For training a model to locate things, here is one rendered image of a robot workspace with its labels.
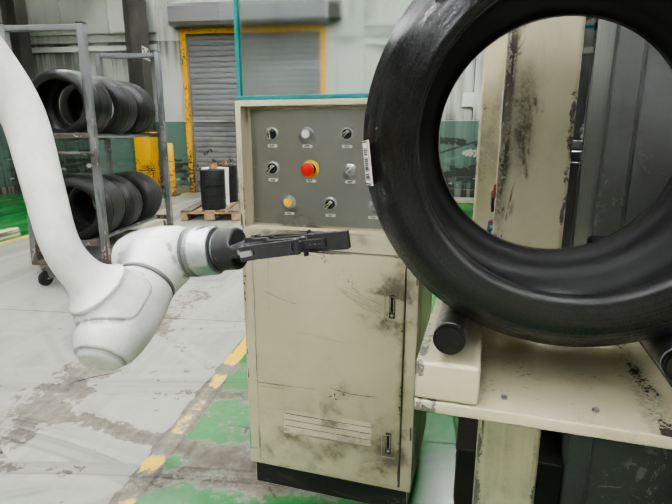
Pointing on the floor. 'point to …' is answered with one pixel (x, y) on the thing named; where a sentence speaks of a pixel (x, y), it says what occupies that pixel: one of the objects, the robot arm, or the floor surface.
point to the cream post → (530, 208)
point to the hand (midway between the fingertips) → (328, 240)
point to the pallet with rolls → (216, 193)
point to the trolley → (137, 118)
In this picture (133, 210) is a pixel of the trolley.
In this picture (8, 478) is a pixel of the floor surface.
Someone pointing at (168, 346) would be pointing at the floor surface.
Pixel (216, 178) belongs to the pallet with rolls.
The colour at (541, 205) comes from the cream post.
